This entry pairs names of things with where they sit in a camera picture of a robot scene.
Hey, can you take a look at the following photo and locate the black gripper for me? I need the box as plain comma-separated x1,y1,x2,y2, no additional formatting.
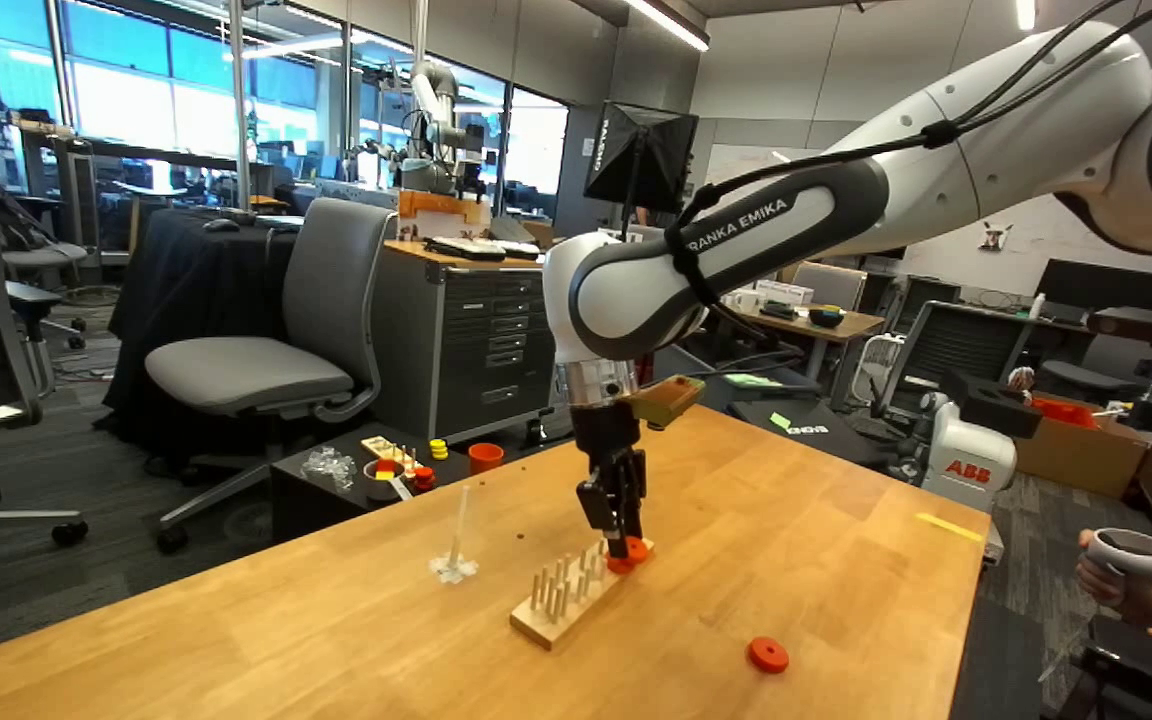
573,401,645,548

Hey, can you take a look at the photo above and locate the grey metal cabinet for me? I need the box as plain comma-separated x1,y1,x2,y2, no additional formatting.
373,239,551,444

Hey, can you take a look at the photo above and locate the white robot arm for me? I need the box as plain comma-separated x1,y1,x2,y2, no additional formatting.
540,10,1152,560

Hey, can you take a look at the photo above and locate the person hand with controller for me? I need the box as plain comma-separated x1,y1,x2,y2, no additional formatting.
1082,529,1152,616

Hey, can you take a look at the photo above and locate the orange disc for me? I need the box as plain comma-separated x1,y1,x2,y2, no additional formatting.
608,556,645,576
744,637,789,671
608,534,654,562

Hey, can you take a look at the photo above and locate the wooden peg board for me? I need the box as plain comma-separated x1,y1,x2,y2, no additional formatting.
512,540,626,647

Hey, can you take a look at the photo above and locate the wrist camera wooden mount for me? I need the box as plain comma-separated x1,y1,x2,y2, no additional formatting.
634,376,705,432

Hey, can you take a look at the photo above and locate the grey office chair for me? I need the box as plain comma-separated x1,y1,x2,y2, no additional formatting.
141,196,398,556

